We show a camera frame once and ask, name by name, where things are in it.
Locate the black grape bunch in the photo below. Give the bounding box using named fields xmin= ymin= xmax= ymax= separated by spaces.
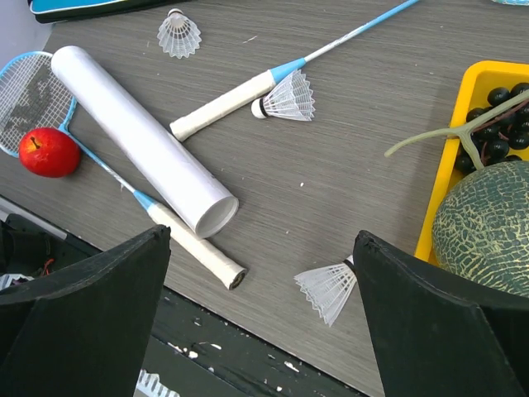
xmin=384 ymin=82 xmax=528 ymax=175

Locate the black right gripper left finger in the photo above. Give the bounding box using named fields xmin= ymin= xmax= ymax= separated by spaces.
xmin=1 ymin=225 xmax=170 ymax=396

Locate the white shuttlecock tube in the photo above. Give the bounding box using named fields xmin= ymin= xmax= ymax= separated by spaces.
xmin=50 ymin=45 xmax=239 ymax=238

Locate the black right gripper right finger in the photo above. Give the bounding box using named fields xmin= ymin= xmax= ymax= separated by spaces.
xmin=353 ymin=231 xmax=528 ymax=396

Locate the blue racket far right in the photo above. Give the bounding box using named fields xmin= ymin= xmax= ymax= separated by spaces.
xmin=169 ymin=0 xmax=418 ymax=141

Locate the blue racket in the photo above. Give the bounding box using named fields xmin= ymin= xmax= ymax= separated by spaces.
xmin=169 ymin=0 xmax=418 ymax=141
xmin=1 ymin=51 xmax=247 ymax=290

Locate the white shuttlecock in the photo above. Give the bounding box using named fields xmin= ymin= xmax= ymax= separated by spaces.
xmin=250 ymin=69 xmax=315 ymax=122
xmin=293 ymin=255 xmax=357 ymax=327
xmin=157 ymin=8 xmax=202 ymax=59

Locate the green netted melon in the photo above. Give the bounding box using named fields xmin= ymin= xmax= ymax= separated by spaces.
xmin=431 ymin=160 xmax=528 ymax=297

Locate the blue sport racket bag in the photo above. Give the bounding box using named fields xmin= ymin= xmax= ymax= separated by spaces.
xmin=28 ymin=0 xmax=173 ymax=24

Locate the yellow plastic tray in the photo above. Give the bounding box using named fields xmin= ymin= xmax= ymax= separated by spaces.
xmin=413 ymin=60 xmax=529 ymax=265

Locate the red apple on table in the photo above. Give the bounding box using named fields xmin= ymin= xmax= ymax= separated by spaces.
xmin=18 ymin=127 xmax=81 ymax=178

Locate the blue racket near left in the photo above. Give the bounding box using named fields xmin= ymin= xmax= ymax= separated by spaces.
xmin=1 ymin=51 xmax=247 ymax=290

